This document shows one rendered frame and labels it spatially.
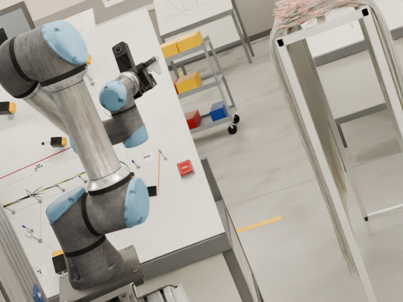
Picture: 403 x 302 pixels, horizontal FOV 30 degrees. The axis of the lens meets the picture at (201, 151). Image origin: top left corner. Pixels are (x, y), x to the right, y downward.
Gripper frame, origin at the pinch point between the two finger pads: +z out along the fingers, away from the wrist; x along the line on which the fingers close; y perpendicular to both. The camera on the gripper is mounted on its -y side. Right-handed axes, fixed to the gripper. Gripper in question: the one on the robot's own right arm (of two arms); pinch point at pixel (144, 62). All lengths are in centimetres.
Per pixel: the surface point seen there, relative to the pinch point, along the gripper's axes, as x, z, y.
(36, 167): -76, 36, 19
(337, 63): 6, 300, 82
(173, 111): -20, 53, 25
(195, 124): -182, 496, 111
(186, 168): -20, 35, 44
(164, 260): -38, 16, 68
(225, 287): -26, 25, 91
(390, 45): 64, 58, 40
